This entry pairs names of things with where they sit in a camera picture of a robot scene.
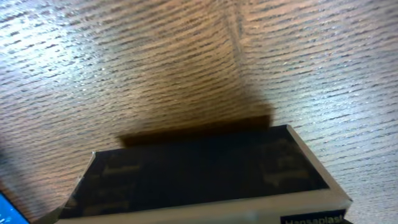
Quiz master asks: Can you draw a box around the white plaster box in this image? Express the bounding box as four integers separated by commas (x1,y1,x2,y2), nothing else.
40,125,353,223

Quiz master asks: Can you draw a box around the blue cough drops box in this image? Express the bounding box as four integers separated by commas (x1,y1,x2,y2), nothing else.
0,193,29,224

